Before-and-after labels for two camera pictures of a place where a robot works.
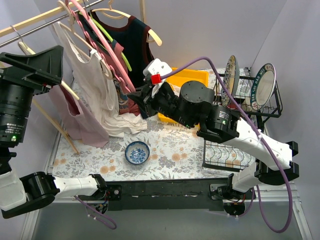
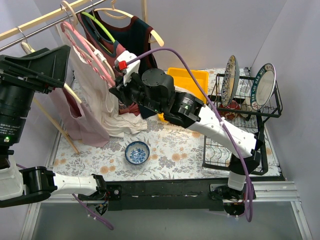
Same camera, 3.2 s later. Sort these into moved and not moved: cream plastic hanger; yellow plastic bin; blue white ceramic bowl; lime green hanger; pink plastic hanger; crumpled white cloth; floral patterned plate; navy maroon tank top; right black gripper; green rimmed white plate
Moved: cream plastic hanger; right black gripper; pink plastic hanger
Not moved: green rimmed white plate; yellow plastic bin; blue white ceramic bowl; floral patterned plate; crumpled white cloth; navy maroon tank top; lime green hanger
